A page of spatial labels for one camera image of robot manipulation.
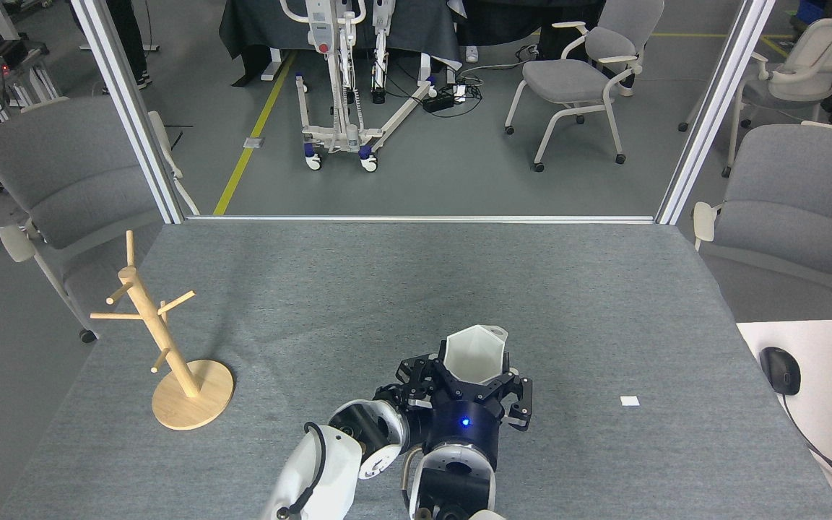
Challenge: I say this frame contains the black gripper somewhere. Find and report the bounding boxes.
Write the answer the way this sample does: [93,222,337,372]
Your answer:
[423,361,534,467]
[374,354,437,441]

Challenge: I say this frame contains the white hexagonal cup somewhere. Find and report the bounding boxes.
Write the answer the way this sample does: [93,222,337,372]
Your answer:
[438,325,509,386]

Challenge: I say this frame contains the wooden cup rack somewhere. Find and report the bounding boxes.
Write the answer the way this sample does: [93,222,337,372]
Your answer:
[90,231,234,431]

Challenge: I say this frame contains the white stand on wheels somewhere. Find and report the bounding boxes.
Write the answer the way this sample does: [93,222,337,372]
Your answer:
[279,0,440,173]

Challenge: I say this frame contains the black power strip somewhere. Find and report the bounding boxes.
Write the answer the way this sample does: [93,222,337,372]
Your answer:
[423,85,469,113]

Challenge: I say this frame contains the black computer mouse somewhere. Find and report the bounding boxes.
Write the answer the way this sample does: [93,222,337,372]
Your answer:
[760,347,802,396]

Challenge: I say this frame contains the grey chair on castors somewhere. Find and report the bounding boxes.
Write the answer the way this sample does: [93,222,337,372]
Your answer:
[504,0,666,173]

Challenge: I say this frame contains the white desk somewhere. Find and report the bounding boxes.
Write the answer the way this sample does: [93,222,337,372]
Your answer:
[737,318,832,520]

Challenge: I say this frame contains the grey chair with beige armrests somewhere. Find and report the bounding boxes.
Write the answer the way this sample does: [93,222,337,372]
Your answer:
[0,96,200,344]
[692,121,832,319]

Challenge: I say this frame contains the dark table cloth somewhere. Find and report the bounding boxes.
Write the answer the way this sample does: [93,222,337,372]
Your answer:
[219,0,464,87]

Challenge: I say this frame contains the person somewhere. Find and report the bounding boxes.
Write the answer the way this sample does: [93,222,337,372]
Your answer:
[73,0,153,95]

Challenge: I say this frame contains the white mesh office chair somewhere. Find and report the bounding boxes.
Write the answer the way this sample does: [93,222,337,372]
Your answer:
[679,16,832,178]

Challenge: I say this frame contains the silver aluminium rail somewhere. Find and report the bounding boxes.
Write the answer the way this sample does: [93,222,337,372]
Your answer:
[186,214,657,225]

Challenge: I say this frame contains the black mouse cable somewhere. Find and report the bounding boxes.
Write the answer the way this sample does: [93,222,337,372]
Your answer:
[781,394,832,506]

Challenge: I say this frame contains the silver aluminium post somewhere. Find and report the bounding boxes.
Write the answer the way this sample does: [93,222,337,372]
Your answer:
[71,0,186,225]
[656,0,778,226]

